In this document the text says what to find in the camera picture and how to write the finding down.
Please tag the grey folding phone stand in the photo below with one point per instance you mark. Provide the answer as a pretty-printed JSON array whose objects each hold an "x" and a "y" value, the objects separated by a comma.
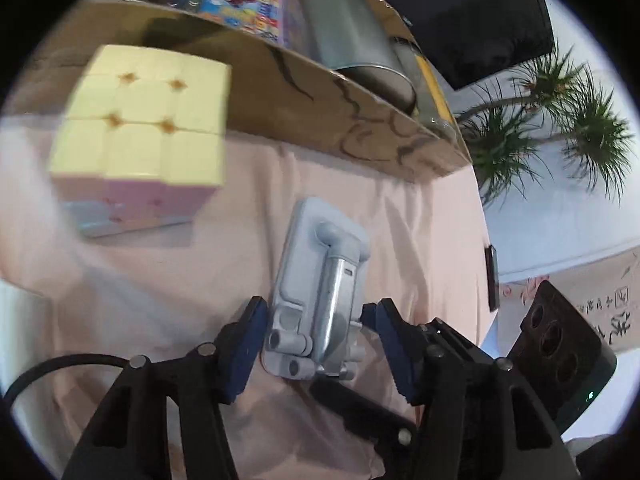
[{"x": 320, "y": 280}]

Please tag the yellow label plastic bottle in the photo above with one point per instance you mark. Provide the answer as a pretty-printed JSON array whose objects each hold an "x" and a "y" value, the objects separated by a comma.
[{"x": 430, "y": 90}]

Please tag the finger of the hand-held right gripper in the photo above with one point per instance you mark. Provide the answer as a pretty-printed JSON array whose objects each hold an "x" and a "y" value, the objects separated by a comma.
[{"x": 360, "y": 410}]

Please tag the pastel puzzle cube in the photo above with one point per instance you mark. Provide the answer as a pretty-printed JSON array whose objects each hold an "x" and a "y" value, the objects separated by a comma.
[{"x": 145, "y": 125}]

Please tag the large cardboard box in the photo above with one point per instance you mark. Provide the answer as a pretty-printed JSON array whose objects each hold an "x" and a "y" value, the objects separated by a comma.
[{"x": 325, "y": 105}]

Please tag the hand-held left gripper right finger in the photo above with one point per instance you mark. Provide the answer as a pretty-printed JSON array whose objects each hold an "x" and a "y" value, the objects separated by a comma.
[{"x": 395, "y": 350}]

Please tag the black flat device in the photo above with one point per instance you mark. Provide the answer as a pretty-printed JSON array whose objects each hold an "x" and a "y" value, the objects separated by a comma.
[{"x": 492, "y": 277}]

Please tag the black flat screen television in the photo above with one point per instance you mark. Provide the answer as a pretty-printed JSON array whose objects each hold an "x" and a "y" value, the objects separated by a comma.
[{"x": 475, "y": 15}]

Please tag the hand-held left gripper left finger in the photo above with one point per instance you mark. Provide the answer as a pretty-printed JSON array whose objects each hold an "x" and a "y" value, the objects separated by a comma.
[{"x": 245, "y": 355}]

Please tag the calligraphy wall poster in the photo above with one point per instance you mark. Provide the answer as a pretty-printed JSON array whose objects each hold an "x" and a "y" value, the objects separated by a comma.
[{"x": 590, "y": 290}]

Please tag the silver metal tin can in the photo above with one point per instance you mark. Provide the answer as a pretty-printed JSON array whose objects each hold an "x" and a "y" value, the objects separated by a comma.
[{"x": 350, "y": 30}]

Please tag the green palm plant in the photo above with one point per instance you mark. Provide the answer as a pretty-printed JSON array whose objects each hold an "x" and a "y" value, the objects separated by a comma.
[{"x": 540, "y": 125}]

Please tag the colourful printed box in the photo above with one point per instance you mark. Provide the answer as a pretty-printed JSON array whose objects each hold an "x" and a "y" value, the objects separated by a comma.
[{"x": 245, "y": 0}]

